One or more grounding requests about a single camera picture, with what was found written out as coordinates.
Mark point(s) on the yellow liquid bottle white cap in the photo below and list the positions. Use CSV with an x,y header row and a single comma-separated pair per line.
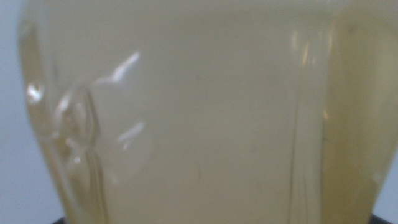
x,y
202,124

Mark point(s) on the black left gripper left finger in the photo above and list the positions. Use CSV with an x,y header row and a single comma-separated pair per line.
x,y
59,221

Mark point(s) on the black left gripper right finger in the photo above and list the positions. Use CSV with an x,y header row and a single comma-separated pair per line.
x,y
384,220

